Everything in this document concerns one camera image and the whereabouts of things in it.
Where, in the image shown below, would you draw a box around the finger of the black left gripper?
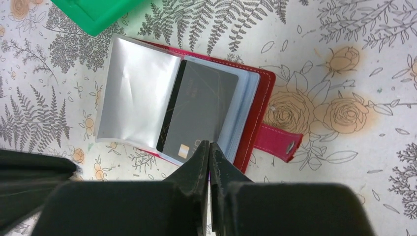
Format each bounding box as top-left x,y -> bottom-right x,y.
0,149 -> 78,233

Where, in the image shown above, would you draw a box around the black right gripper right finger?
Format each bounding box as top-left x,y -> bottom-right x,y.
208,143 -> 374,236

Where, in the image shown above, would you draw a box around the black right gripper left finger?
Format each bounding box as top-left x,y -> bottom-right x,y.
32,141 -> 209,236

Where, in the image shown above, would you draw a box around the red leather card holder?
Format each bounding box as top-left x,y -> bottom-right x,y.
140,40 -> 303,173

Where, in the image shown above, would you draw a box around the grey card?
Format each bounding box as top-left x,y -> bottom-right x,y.
156,60 -> 239,163

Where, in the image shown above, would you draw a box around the floral patterned table mat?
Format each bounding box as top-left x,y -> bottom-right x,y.
0,0 -> 417,236

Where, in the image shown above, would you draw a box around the green plastic bin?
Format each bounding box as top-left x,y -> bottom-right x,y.
52,0 -> 143,36

